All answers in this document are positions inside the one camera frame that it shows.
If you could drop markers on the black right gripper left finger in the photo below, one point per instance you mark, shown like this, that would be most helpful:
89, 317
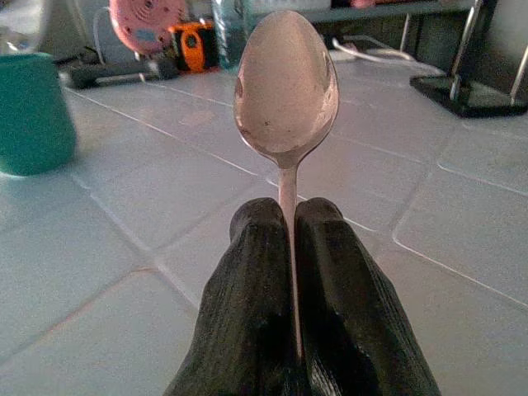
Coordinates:
243, 297

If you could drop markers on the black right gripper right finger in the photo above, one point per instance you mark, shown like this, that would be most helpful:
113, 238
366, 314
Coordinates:
350, 305

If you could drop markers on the silver metal spoon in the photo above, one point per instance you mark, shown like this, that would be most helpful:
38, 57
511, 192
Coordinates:
286, 90

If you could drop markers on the black stand base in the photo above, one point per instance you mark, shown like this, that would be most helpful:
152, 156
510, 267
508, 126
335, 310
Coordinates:
470, 95

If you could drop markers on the orange and black device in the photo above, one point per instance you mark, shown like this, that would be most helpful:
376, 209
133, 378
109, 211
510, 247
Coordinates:
193, 45

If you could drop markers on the black dumbbell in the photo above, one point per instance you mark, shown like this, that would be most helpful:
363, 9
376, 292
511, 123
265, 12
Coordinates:
115, 74

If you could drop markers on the clear plastic water bottle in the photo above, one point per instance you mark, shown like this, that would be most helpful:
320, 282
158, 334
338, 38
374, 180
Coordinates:
229, 33

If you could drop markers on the teal plastic bin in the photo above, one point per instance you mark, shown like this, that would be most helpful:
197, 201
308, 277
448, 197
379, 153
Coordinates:
31, 115

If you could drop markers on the chrome stand leg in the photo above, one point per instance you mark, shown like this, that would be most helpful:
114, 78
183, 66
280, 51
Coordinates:
464, 49

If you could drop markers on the pink round toy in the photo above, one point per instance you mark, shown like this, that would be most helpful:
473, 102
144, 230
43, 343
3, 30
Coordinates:
142, 24

